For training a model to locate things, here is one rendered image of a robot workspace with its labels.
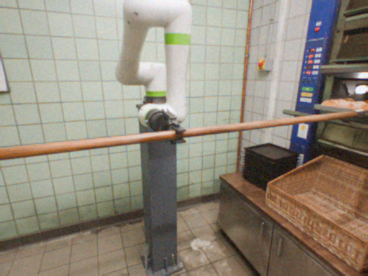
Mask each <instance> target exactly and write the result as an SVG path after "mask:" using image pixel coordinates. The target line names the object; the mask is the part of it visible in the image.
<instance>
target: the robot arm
mask: <svg viewBox="0 0 368 276"><path fill-rule="evenodd" d="M191 27H192V8H191V4H189V2H188V1H187V0H124V3H123V33H122V46H121V53H120V56H119V59H118V61H117V66H116V69H115V77H116V79H117V81H118V82H119V83H120V84H123V85H143V86H144V87H145V96H144V99H145V100H143V104H144V106H142V107H141V108H140V110H139V120H140V122H141V123H142V124H143V125H144V126H146V127H149V128H150V129H152V130H153V131H156V132H158V131H171V130H172V129H173V130H174V131H176V132H177V133H179V132H184V131H186V129H185V128H183V127H181V126H180V124H181V123H182V122H183V121H185V120H186V116H187V111H186V75H187V63H188V59H189V52H190V48H191V46H190V44H191ZM150 28H164V52H165V57H166V65H164V64H163V63H160V62H141V61H140V57H141V54H142V49H143V47H144V43H145V39H146V37H147V34H148V33H149V30H150ZM166 77H167V82H166ZM170 127H171V128H172V129H171V128H170ZM162 141H165V142H167V143H169V144H170V145H175V144H176V143H178V144H181V143H186V140H184V139H183V138H180V139H176V140H162Z"/></svg>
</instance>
